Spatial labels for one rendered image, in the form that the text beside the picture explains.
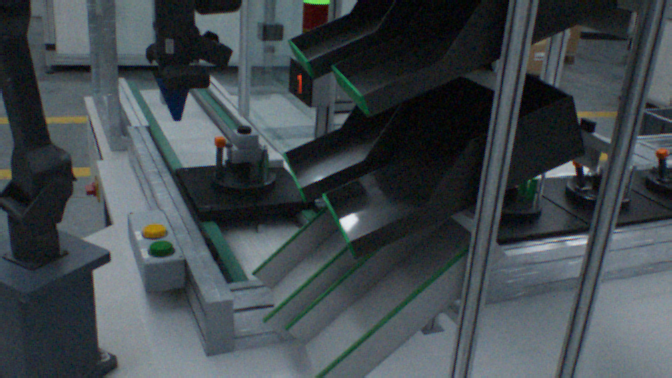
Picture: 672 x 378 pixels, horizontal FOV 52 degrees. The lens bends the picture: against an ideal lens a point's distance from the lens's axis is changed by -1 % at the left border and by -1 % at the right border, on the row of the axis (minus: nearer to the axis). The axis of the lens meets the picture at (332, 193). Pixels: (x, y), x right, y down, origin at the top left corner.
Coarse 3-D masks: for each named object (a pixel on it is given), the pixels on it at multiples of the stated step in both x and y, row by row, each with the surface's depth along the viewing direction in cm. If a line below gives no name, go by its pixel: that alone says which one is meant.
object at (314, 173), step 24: (432, 96) 86; (360, 120) 99; (384, 120) 100; (408, 120) 87; (312, 144) 99; (336, 144) 99; (360, 144) 97; (384, 144) 87; (312, 168) 96; (336, 168) 93; (360, 168) 88; (312, 192) 88
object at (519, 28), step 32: (512, 0) 65; (512, 32) 66; (640, 32) 73; (512, 64) 67; (640, 64) 73; (512, 96) 69; (640, 96) 75; (512, 128) 70; (608, 160) 79; (480, 192) 73; (608, 192) 79; (480, 224) 74; (608, 224) 81; (480, 256) 75; (480, 288) 77; (576, 288) 86; (480, 320) 79; (576, 320) 86; (576, 352) 88
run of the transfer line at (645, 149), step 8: (640, 136) 205; (648, 136) 206; (656, 136) 207; (664, 136) 208; (640, 144) 198; (648, 144) 199; (656, 144) 203; (664, 144) 205; (640, 152) 197; (648, 152) 194; (632, 160) 200; (640, 160) 197; (648, 160) 195; (656, 160) 192
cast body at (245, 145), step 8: (240, 128) 143; (248, 128) 144; (232, 136) 146; (240, 136) 142; (248, 136) 143; (256, 136) 144; (240, 144) 143; (248, 144) 144; (256, 144) 144; (232, 152) 143; (240, 152) 144; (248, 152) 144; (256, 152) 145; (232, 160) 144; (240, 160) 144; (248, 160) 145; (256, 160) 146
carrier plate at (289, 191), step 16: (176, 176) 154; (192, 176) 151; (208, 176) 151; (288, 176) 154; (192, 192) 143; (208, 192) 143; (272, 192) 146; (288, 192) 146; (208, 208) 136; (224, 208) 137; (240, 208) 138; (256, 208) 139; (272, 208) 140; (288, 208) 142; (304, 208) 143
